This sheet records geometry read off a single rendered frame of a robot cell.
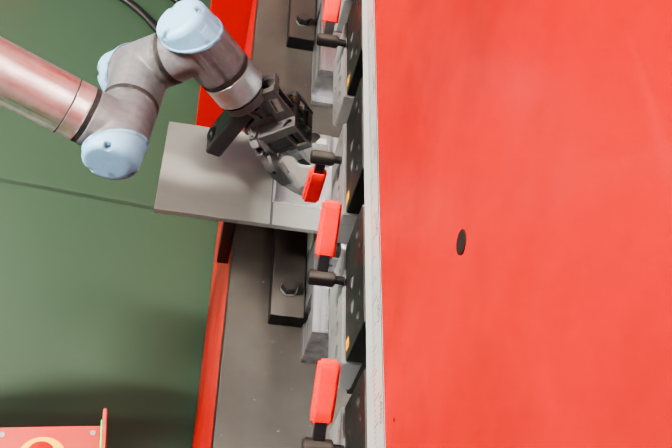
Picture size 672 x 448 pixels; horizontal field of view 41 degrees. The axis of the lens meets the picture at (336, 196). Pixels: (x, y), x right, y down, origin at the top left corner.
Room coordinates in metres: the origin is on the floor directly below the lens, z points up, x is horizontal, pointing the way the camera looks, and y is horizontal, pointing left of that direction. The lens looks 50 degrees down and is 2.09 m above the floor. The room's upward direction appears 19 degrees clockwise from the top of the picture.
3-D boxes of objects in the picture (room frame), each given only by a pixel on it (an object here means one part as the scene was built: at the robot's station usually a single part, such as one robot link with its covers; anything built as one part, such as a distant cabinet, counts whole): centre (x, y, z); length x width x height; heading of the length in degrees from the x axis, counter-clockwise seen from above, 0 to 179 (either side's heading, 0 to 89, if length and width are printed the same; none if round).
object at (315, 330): (0.88, -0.01, 0.92); 0.39 x 0.06 x 0.10; 14
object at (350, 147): (0.76, -0.04, 1.26); 0.15 x 0.09 x 0.17; 14
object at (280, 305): (0.88, 0.05, 0.89); 0.30 x 0.05 x 0.03; 14
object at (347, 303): (0.57, -0.09, 1.26); 0.15 x 0.09 x 0.17; 14
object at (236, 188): (0.90, 0.15, 1.00); 0.26 x 0.18 x 0.01; 104
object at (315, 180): (0.77, 0.03, 1.20); 0.04 x 0.02 x 0.10; 104
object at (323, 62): (1.47, 0.13, 0.92); 0.50 x 0.06 x 0.10; 14
